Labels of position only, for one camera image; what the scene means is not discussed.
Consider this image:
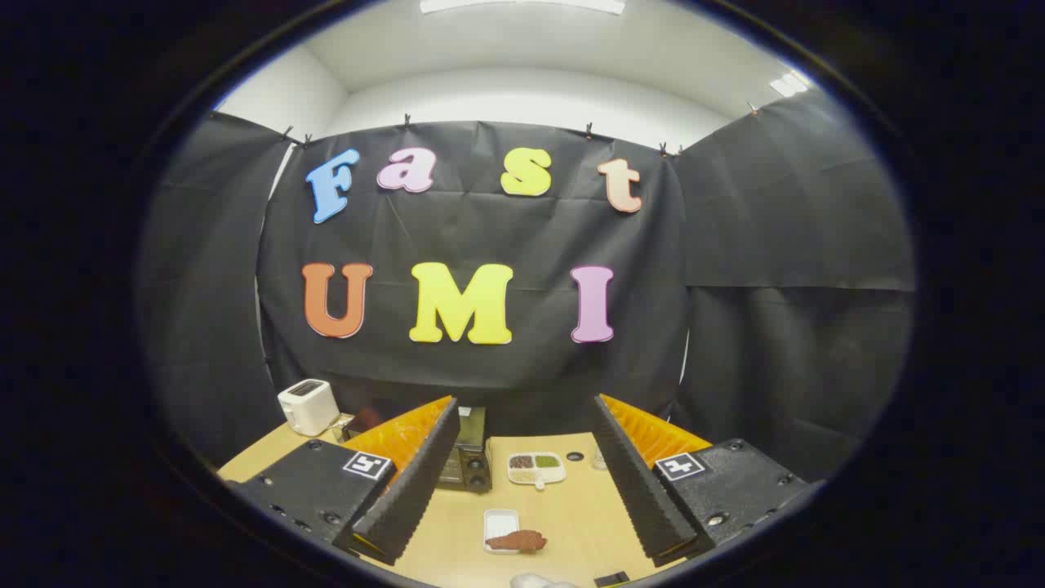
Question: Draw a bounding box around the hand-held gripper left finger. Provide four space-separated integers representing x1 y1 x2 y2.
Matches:
227 395 460 566

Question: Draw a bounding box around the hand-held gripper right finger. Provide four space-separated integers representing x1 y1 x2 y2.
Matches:
591 394 817 568

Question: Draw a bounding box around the black toaster oven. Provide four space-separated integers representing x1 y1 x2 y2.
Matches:
341 406 494 493

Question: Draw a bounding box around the brown meat slice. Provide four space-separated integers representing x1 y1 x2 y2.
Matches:
486 530 548 553

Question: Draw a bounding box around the white bread toaster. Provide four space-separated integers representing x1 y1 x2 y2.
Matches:
278 379 340 437

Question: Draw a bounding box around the white plastic tray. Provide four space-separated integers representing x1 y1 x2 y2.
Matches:
482 509 521 555

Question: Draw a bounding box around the white divided dish with beans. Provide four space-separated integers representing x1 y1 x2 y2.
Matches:
506 452 567 491

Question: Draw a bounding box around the long ceiling light panel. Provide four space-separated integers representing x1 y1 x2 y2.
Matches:
420 0 625 15

